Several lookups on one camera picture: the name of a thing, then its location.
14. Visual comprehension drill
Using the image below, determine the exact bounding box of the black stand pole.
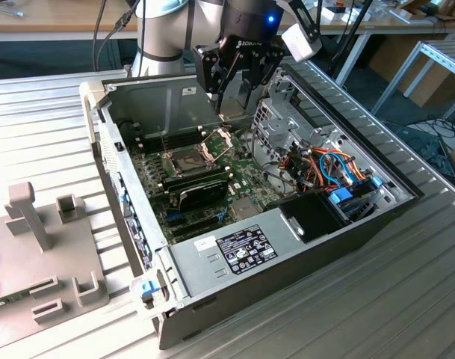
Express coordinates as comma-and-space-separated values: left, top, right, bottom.
329, 0, 374, 76

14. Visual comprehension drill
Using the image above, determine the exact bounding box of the orange wire bundle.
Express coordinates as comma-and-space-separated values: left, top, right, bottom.
308, 147, 367, 181

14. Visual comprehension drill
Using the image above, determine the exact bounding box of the green motherboard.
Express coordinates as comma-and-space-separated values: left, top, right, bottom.
128, 125, 290, 244

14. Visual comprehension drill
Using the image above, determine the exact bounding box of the wooden desk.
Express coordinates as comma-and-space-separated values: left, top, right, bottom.
0, 0, 455, 42

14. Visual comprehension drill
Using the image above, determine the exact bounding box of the brown cardboard box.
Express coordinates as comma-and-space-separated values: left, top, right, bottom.
368, 33, 455, 108

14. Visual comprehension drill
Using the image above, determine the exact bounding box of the black PC case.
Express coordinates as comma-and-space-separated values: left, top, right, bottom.
79, 63, 426, 351

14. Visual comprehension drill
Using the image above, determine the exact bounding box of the green RAM stick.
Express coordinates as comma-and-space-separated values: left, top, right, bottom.
0, 290, 31, 312

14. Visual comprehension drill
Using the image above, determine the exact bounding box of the blue plastic latch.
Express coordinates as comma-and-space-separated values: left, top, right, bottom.
137, 279, 160, 301

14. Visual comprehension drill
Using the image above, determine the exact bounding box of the silver chipset heatsink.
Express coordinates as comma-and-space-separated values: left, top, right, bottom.
230, 197, 261, 222

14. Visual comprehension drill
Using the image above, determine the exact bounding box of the blue disk carrier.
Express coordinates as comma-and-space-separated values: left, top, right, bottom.
326, 185, 376, 222

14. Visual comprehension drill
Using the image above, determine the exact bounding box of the silver drive cage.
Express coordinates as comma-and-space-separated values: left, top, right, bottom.
251, 67, 318, 168

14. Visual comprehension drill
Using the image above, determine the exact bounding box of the blue wire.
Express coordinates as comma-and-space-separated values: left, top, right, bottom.
318, 150, 353, 186

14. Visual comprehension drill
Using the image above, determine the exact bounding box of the black graphics card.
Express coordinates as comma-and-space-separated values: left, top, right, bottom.
170, 178, 229, 213

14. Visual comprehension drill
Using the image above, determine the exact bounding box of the black expansion slot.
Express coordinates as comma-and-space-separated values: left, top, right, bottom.
169, 216, 220, 240

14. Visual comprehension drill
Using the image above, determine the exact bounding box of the black cable with connector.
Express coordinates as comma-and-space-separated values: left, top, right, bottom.
92, 0, 142, 74

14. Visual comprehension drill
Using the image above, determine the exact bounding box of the silver power supply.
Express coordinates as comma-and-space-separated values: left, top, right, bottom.
167, 207, 311, 300

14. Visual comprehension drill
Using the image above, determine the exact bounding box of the grey parts rack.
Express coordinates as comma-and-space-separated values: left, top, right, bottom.
0, 181, 111, 337

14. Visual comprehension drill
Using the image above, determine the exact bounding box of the aluminium frame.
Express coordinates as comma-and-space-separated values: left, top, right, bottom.
371, 39, 455, 120

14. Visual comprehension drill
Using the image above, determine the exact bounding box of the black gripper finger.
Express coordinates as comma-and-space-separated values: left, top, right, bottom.
192, 43, 247, 114
244, 45, 287, 110

